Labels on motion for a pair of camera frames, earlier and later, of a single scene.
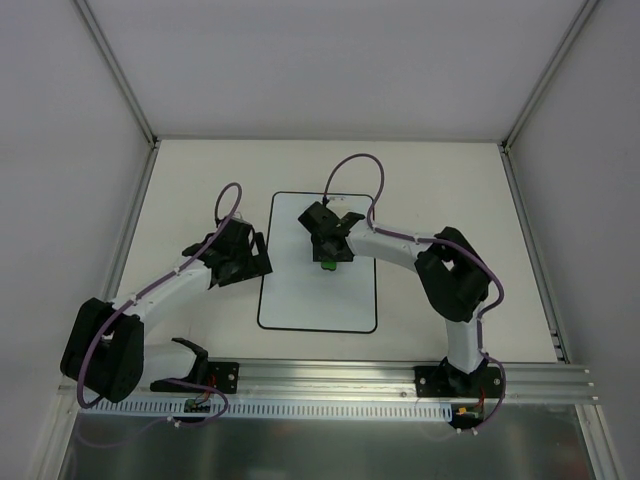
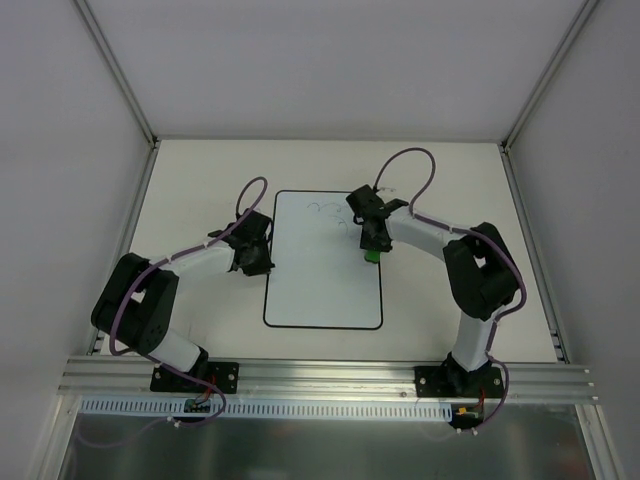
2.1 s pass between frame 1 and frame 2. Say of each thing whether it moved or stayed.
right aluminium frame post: stayed
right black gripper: moved
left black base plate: stayed
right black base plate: stayed
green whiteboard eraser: moved
